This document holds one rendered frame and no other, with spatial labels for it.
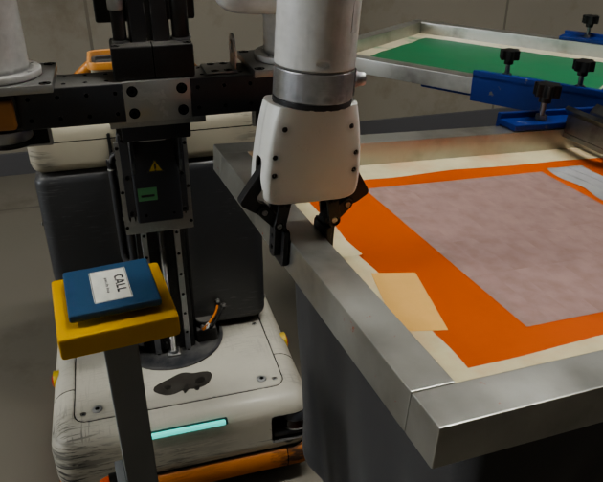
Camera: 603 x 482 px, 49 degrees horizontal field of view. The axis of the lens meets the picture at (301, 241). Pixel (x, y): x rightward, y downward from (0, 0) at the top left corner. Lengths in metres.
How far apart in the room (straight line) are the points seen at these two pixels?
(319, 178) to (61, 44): 3.12
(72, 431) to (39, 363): 0.73
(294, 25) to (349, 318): 0.25
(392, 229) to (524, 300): 0.19
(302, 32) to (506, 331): 0.32
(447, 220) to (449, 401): 0.39
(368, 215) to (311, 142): 0.22
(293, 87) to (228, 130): 1.02
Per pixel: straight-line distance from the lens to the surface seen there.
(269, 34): 1.04
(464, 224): 0.83
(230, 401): 1.64
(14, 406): 2.20
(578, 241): 0.85
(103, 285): 0.79
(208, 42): 3.72
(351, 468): 0.94
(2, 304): 2.70
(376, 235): 0.77
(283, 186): 0.62
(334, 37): 0.58
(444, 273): 0.71
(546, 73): 1.84
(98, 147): 1.60
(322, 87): 0.59
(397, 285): 0.67
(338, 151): 0.63
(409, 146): 1.01
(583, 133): 1.15
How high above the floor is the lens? 1.37
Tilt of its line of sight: 28 degrees down
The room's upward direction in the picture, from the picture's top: straight up
